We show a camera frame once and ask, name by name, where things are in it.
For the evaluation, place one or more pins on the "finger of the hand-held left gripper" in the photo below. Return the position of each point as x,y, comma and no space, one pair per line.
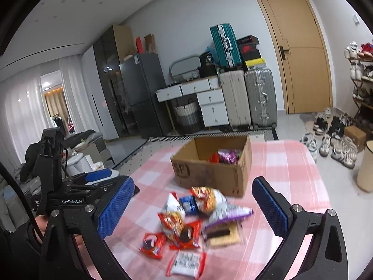
100,175
90,192

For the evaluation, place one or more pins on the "white light switch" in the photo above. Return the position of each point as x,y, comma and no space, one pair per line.
356,19

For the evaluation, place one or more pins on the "teal suitcase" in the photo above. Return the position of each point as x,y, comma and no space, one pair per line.
224,43

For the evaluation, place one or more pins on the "yellow shoe box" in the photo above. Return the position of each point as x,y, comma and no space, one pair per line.
255,64

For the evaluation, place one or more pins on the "red white snack packet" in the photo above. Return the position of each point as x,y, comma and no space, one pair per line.
172,218

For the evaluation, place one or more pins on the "grey refrigerator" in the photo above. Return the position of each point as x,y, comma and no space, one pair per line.
142,93

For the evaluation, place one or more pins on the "silver suitcase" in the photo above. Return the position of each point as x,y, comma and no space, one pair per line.
260,96

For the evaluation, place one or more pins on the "blue snack packet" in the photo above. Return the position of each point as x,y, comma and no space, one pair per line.
189,204

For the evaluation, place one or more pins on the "black storage box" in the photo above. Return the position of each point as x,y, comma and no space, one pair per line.
207,71

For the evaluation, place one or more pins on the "white wardrobe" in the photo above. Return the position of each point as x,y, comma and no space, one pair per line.
91,93

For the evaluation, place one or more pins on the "shoe rack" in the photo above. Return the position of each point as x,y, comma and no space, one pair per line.
361,78

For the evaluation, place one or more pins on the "red black shoe box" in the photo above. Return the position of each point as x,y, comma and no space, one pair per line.
249,53

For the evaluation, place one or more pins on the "red paper bag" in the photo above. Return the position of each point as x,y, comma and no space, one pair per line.
140,45

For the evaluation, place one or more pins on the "beige bin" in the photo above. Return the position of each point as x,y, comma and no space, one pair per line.
366,169

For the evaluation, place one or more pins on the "brown cardboard box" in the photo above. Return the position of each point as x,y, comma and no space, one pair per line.
209,175

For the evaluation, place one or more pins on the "blue plastic bag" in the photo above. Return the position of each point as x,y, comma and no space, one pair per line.
209,49

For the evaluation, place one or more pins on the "white red-edged snack packet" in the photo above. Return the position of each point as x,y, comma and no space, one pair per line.
186,264

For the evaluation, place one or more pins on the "grey door mat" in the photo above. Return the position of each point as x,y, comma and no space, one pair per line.
309,119

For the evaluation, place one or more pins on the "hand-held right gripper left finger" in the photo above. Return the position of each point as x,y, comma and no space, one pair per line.
116,208

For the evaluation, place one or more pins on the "dark clothing pile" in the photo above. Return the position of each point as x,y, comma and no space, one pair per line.
30,160

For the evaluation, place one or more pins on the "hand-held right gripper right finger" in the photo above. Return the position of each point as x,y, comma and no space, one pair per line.
269,207

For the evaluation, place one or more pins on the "tan curtain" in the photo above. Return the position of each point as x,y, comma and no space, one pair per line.
56,102

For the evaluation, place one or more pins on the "person's left hand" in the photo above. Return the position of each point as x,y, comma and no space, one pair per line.
41,224

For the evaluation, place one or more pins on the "orange white snack packet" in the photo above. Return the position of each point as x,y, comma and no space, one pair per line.
208,199

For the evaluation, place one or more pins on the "black white patterned rug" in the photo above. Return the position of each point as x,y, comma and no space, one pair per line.
140,151

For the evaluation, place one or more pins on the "oval mirror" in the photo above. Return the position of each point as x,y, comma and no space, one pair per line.
185,65

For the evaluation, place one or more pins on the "black paper bag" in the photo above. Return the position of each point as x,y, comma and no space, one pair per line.
208,59

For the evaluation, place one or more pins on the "person's left forearm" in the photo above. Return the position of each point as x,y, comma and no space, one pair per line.
17,253

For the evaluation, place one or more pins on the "small cardboard box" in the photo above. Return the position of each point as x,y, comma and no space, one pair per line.
355,137

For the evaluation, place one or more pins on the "beige suitcase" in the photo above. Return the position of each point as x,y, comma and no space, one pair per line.
234,99

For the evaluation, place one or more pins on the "red cookie packet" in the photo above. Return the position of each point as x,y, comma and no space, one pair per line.
153,245
186,234

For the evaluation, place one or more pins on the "wooden door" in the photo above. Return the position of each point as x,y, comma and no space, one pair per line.
303,64

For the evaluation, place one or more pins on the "pink checkered tablecloth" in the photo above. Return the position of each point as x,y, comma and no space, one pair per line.
285,166

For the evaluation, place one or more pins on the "grey white laundry basket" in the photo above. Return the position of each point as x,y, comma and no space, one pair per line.
188,116

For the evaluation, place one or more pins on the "white sheer curtains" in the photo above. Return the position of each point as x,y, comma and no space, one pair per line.
17,108

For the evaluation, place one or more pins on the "purple white snack packet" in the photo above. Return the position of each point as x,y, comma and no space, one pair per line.
227,214

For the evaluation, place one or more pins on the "dark glass cabinet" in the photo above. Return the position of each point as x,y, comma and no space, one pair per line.
106,78

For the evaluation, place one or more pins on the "white dresser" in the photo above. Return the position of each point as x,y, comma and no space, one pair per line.
212,105

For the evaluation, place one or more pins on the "pile of sneakers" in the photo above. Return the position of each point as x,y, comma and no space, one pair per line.
338,148

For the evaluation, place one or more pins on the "plain red snack packet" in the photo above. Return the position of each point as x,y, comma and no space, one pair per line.
214,158

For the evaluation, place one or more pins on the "grey sofa chair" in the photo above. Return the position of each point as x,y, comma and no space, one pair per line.
87,143

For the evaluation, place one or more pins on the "clear cracker packet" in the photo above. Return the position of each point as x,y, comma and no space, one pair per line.
221,234

